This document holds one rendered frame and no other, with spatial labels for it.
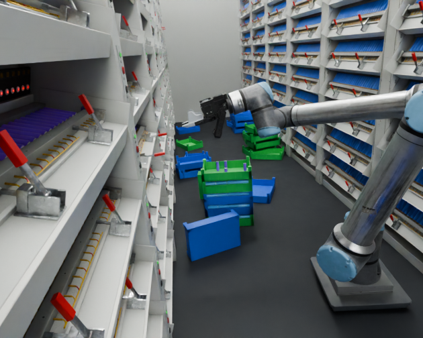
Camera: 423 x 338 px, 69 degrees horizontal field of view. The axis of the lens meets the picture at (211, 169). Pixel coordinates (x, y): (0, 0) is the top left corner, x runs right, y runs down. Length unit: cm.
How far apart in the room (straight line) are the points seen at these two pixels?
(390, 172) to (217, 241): 100
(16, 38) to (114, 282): 37
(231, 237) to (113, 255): 123
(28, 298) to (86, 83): 54
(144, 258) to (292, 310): 79
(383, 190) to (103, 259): 83
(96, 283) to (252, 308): 102
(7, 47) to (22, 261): 17
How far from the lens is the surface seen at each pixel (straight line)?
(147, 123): 146
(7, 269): 29
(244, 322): 143
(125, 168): 78
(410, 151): 104
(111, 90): 74
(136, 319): 75
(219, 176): 185
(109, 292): 53
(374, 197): 111
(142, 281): 84
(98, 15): 74
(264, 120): 125
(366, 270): 148
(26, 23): 35
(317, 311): 150
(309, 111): 130
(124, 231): 66
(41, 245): 31
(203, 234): 169
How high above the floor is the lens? 106
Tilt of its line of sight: 21 degrees down
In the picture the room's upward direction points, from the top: 5 degrees counter-clockwise
